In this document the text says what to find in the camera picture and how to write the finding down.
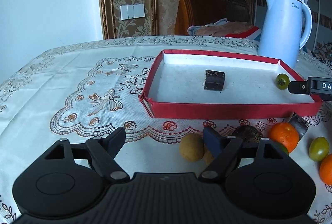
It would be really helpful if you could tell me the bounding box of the green cherry tomato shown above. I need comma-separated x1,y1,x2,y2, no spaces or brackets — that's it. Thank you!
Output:
275,73,290,90

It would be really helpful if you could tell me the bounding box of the brown longan fruit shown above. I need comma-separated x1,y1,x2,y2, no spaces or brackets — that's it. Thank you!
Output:
179,133,205,162
203,150,214,166

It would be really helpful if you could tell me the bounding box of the orange tangerine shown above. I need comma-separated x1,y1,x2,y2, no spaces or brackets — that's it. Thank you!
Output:
268,122,299,153
319,154,332,185

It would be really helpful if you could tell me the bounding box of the dark brown round fruit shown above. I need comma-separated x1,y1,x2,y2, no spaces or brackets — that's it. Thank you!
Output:
231,125,264,147

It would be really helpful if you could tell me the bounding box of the dark sugarcane piece on table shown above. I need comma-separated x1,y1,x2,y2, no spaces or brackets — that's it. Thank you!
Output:
288,112,309,140

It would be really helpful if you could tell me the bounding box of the white electric kettle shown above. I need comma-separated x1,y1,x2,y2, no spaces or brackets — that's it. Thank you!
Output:
258,0,312,68

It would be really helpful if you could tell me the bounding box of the dark sugarcane piece in tray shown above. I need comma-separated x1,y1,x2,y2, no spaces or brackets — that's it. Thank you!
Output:
204,70,225,91

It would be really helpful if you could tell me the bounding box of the red shallow tray box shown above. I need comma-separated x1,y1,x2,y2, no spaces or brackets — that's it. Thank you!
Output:
139,49,322,120

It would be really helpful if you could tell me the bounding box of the pink pillow on bed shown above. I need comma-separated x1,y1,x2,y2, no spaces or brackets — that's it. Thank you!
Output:
187,18,262,41

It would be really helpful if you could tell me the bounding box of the white wall switch panel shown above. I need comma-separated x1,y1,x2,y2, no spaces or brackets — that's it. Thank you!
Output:
120,4,145,20

